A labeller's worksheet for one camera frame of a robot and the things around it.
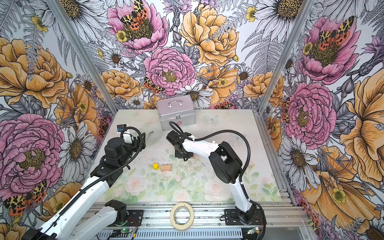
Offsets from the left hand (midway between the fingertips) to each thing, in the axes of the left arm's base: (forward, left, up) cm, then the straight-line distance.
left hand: (138, 138), depth 79 cm
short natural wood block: (-7, -11, -20) cm, 24 cm away
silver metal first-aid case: (+29, -19, -7) cm, 36 cm away
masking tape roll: (-36, -25, -18) cm, 47 cm away
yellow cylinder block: (-6, -6, -19) cm, 21 cm away
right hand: (-2, -23, -19) cm, 30 cm away
